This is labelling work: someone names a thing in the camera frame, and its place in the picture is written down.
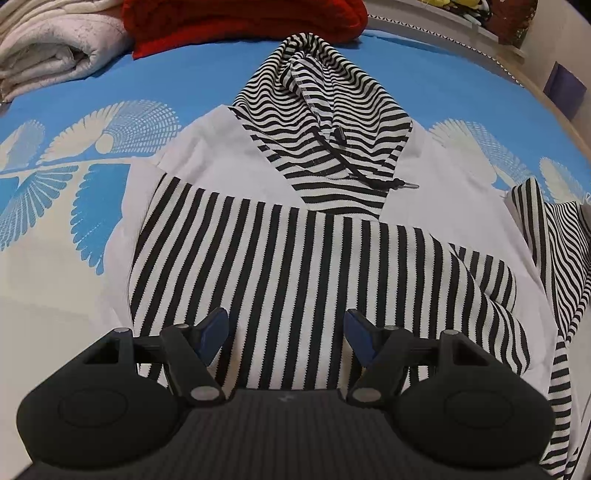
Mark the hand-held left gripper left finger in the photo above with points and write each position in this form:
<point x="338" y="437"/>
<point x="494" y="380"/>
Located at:
<point x="211" y="336"/>

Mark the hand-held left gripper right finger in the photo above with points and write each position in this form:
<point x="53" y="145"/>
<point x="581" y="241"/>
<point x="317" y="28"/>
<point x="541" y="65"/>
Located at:
<point x="362" y="339"/>

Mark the black white striped hoodie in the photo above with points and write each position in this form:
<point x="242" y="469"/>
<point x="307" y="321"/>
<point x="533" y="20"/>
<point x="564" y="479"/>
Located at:
<point x="295" y="258"/>

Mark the blue white patterned bed sheet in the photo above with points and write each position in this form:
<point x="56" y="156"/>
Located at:
<point x="184" y="83"/>

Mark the folded red blanket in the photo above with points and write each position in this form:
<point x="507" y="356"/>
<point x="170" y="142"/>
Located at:
<point x="231" y="23"/>

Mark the white window sill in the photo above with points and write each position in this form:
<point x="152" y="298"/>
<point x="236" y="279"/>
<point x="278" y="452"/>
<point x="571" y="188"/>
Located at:
<point x="443" y="34"/>

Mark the purple box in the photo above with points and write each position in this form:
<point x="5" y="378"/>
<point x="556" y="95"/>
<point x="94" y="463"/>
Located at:
<point x="564" y="90"/>

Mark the folded white quilted blanket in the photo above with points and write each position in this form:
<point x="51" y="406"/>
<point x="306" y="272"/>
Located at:
<point x="55" y="41"/>

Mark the yellow plush toys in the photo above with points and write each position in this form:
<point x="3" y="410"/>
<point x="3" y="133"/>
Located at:
<point x="455" y="7"/>

